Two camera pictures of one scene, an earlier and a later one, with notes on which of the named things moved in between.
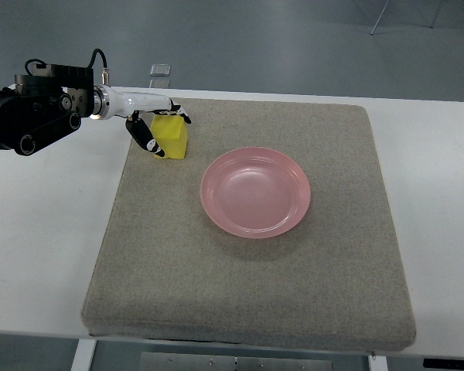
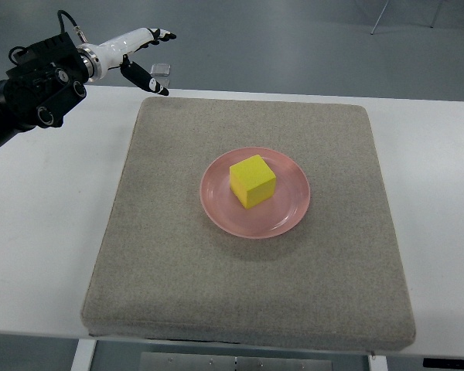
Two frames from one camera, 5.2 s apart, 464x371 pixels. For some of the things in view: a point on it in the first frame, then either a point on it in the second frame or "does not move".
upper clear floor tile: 160,69 does not move
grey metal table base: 184,361 does not move
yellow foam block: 171,133 -> 252,181
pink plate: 255,192 does not move
